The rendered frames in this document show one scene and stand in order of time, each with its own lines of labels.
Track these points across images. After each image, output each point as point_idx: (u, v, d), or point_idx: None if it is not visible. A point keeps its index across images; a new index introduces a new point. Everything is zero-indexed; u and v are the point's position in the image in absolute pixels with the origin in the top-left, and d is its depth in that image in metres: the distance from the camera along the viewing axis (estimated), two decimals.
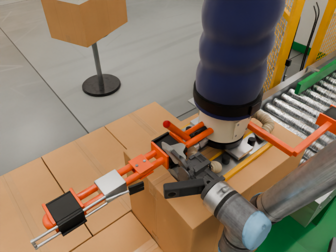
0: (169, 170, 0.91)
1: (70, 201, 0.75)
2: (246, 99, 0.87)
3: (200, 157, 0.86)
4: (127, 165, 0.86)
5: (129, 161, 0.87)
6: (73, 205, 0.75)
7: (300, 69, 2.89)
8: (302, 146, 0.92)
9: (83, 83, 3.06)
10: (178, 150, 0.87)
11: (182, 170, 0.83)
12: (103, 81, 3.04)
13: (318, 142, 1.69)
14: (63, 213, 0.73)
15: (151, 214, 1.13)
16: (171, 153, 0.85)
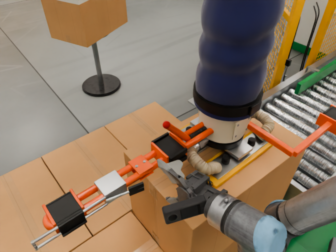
0: (173, 203, 0.86)
1: (70, 202, 0.76)
2: (246, 99, 0.86)
3: (198, 175, 0.81)
4: (127, 165, 0.86)
5: (129, 162, 0.87)
6: (73, 206, 0.75)
7: (300, 69, 2.89)
8: (302, 146, 0.92)
9: (83, 83, 3.06)
10: (176, 168, 0.81)
11: (180, 190, 0.78)
12: (103, 81, 3.04)
13: (318, 142, 1.69)
14: (63, 214, 0.73)
15: (151, 214, 1.14)
16: (169, 172, 0.79)
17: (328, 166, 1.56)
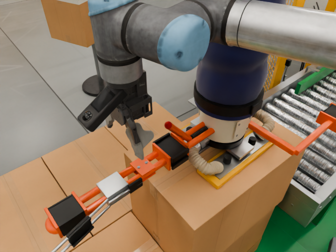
0: (132, 143, 0.67)
1: (73, 204, 0.75)
2: (247, 99, 0.86)
3: None
4: (129, 167, 0.86)
5: (131, 163, 0.86)
6: (75, 208, 0.74)
7: (300, 69, 2.89)
8: (304, 144, 0.92)
9: (83, 83, 3.06)
10: None
11: None
12: (103, 81, 3.04)
13: (318, 142, 1.69)
14: (66, 217, 0.72)
15: (152, 215, 1.13)
16: None
17: (328, 166, 1.56)
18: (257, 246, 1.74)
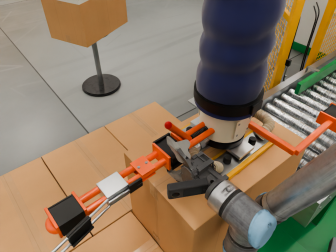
0: (174, 176, 0.91)
1: (73, 204, 0.75)
2: (247, 99, 0.86)
3: (203, 157, 0.86)
4: (129, 167, 0.86)
5: (131, 163, 0.86)
6: (75, 208, 0.74)
7: (300, 69, 2.89)
8: (304, 144, 0.92)
9: (83, 83, 3.06)
10: (184, 148, 0.85)
11: (185, 170, 0.83)
12: (103, 81, 3.04)
13: (318, 142, 1.69)
14: (66, 217, 0.72)
15: (152, 215, 1.13)
16: (177, 152, 0.83)
17: None
18: None
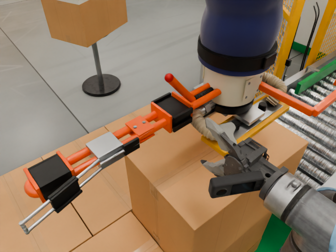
0: (212, 169, 0.73)
1: (57, 164, 0.64)
2: (259, 49, 0.75)
3: (252, 144, 0.67)
4: (124, 127, 0.75)
5: (126, 123, 0.75)
6: (60, 168, 0.63)
7: (300, 69, 2.89)
8: (323, 104, 0.81)
9: (83, 83, 3.06)
10: (228, 132, 0.66)
11: (232, 160, 0.64)
12: (103, 81, 3.04)
13: (318, 142, 1.69)
14: (48, 178, 0.61)
15: (152, 215, 1.13)
16: (222, 137, 0.64)
17: (328, 166, 1.56)
18: (257, 246, 1.74)
